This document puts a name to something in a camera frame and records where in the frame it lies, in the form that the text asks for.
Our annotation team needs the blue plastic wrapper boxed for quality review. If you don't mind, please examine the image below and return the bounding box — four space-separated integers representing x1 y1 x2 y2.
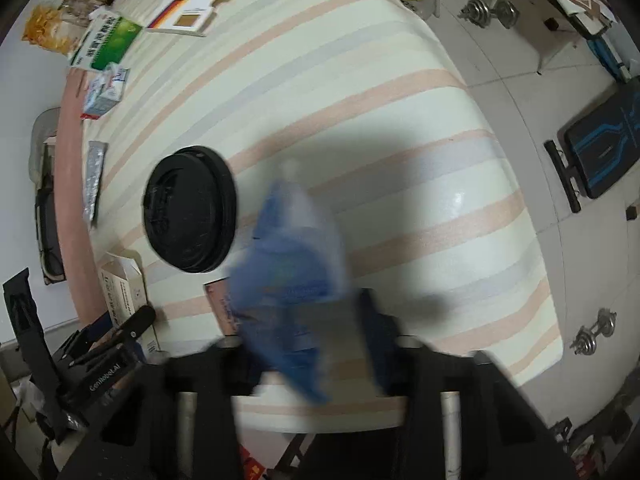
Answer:
228 160 350 403

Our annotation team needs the green white medicine box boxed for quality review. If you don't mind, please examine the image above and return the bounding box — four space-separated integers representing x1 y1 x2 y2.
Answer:
70 6 142 72

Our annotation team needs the pink brown tablecloth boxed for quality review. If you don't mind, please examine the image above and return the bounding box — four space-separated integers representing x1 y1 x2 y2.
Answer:
54 68 106 326

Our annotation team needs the open white cardboard box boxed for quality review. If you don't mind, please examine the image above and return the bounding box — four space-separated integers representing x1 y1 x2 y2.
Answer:
99 254 160 362

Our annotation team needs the pink card on table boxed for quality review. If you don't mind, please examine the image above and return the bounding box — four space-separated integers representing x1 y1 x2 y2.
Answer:
204 278 239 336

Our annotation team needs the chrome dumbbell near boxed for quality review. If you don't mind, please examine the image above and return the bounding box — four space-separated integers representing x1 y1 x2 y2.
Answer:
570 309 617 356

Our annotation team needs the chrome dumbbell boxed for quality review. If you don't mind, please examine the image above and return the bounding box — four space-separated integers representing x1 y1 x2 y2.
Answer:
570 309 617 356
459 0 520 29

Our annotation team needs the black plastic cup lid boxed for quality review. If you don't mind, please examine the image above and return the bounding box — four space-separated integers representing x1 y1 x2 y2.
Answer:
142 145 238 273

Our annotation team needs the silver foil sachet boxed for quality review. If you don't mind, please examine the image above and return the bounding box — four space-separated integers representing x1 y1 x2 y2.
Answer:
84 141 108 228

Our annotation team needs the grey folding chair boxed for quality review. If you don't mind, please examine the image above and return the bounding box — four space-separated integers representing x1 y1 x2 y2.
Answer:
28 107 66 285

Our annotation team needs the small blue white carton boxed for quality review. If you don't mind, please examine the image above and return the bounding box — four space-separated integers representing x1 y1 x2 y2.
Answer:
81 63 129 120

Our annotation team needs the black blue workout bench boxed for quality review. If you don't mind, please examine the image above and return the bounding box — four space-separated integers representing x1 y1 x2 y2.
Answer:
544 77 639 214

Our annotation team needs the yellow chips bag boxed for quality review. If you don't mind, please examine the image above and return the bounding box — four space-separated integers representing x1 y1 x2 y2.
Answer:
22 3 85 56

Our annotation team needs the german flag paper box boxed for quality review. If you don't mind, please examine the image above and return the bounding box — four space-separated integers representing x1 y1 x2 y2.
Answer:
145 0 219 37

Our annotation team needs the chrome dumbbell far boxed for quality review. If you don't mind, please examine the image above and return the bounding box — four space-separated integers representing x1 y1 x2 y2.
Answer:
459 0 520 29

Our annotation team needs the white chair with clothes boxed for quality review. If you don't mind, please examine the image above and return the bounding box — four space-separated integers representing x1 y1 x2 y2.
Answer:
537 0 631 82

